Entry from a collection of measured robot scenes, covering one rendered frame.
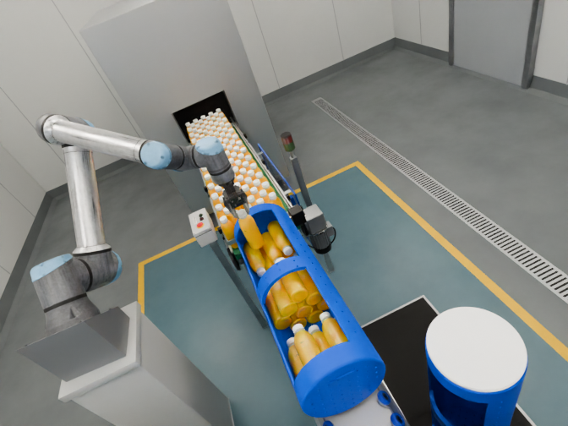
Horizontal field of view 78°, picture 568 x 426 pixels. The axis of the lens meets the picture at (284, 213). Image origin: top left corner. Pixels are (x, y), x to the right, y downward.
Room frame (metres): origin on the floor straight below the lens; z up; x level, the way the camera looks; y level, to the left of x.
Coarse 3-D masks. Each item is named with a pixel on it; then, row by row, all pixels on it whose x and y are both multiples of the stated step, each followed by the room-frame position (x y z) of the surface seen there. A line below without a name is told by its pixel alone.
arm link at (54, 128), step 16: (48, 128) 1.41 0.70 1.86; (64, 128) 1.38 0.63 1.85; (80, 128) 1.35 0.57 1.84; (96, 128) 1.34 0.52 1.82; (80, 144) 1.33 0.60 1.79; (96, 144) 1.28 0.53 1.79; (112, 144) 1.24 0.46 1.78; (128, 144) 1.21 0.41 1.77; (144, 144) 1.18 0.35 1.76; (160, 144) 1.14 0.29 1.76; (144, 160) 1.13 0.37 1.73; (160, 160) 1.10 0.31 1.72; (176, 160) 1.15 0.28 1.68
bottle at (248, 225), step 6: (246, 216) 1.21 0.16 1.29; (240, 222) 1.21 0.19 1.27; (246, 222) 1.19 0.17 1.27; (252, 222) 1.20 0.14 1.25; (246, 228) 1.19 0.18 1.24; (252, 228) 1.19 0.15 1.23; (258, 228) 1.22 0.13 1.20; (246, 234) 1.19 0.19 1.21; (252, 234) 1.19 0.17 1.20; (258, 234) 1.20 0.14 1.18; (252, 240) 1.19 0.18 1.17; (258, 240) 1.19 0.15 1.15; (264, 240) 1.22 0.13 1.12; (252, 246) 1.19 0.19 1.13; (258, 246) 1.19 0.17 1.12
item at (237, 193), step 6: (222, 186) 1.17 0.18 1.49; (228, 186) 1.15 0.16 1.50; (234, 186) 1.22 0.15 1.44; (228, 192) 1.17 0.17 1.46; (234, 192) 1.18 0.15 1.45; (240, 192) 1.17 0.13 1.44; (228, 198) 1.16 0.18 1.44; (234, 198) 1.15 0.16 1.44; (240, 198) 1.15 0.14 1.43; (234, 204) 1.15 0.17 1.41; (240, 204) 1.15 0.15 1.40
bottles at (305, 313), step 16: (272, 240) 1.22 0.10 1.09; (256, 256) 1.16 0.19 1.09; (272, 256) 1.13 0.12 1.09; (288, 256) 1.15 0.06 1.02; (256, 272) 1.10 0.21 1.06; (272, 304) 0.87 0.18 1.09; (304, 304) 0.81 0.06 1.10; (320, 304) 0.81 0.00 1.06; (272, 320) 0.82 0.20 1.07; (288, 320) 0.80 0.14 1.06; (304, 320) 0.81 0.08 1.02; (320, 336) 0.67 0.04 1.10; (288, 352) 0.67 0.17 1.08
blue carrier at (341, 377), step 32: (256, 224) 1.33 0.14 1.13; (288, 224) 1.18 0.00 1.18; (256, 288) 0.95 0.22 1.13; (320, 288) 0.77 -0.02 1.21; (320, 320) 0.81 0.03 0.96; (352, 320) 0.63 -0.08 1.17; (320, 352) 0.54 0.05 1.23; (352, 352) 0.51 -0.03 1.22; (320, 384) 0.47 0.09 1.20; (352, 384) 0.48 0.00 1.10; (320, 416) 0.46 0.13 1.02
